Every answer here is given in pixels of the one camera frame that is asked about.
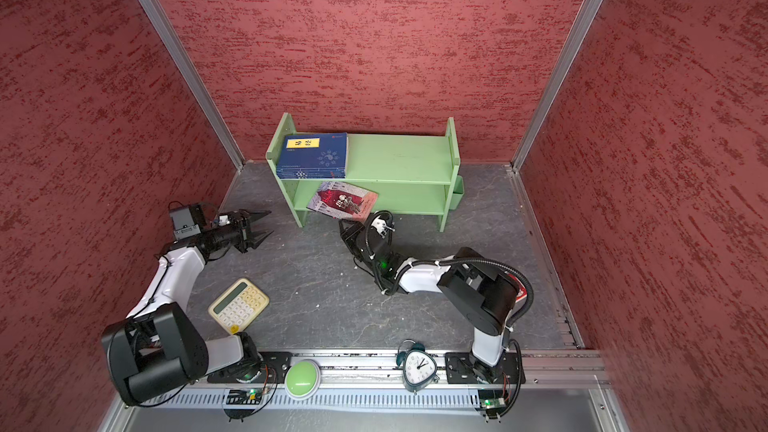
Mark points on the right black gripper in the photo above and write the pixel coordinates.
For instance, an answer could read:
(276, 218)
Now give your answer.
(350, 234)

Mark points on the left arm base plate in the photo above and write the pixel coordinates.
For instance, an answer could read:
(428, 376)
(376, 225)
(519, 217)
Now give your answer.
(270, 368)

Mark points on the small circuit board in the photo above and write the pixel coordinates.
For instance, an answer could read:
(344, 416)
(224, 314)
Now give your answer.
(493, 403)
(240, 404)

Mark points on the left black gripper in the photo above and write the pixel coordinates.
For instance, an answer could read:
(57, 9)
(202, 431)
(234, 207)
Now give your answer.
(248, 217)

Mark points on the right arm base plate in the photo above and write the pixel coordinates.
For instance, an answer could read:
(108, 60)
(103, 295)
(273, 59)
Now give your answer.
(464, 368)

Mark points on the red magazine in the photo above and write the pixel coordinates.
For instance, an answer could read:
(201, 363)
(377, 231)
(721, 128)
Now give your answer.
(343, 201)

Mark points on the green wooden two-tier shelf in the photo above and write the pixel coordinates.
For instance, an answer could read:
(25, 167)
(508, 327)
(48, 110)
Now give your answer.
(412, 174)

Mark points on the blue book Yijing yellow label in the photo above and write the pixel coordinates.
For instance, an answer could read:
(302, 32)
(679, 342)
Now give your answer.
(313, 156)

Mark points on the green round push button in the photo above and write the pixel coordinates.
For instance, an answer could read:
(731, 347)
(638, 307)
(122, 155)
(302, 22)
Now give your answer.
(303, 379)

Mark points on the right small circuit board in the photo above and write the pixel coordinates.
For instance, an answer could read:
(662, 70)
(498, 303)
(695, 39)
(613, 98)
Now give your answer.
(493, 403)

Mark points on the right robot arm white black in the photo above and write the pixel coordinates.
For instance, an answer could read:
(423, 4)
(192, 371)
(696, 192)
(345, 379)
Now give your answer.
(490, 294)

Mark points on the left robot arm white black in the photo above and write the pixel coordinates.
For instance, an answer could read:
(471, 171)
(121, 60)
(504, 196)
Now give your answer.
(156, 350)

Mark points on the cream yellow calculator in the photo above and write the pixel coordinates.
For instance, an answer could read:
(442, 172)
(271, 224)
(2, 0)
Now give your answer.
(236, 308)

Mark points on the teal triangular alarm clock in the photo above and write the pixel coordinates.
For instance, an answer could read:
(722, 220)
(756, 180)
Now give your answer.
(419, 369)

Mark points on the aluminium front rail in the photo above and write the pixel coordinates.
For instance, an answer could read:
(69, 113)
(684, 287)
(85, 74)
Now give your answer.
(376, 368)

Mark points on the left small circuit board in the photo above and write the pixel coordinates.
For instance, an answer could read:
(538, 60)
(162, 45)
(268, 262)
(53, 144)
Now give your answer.
(240, 404)

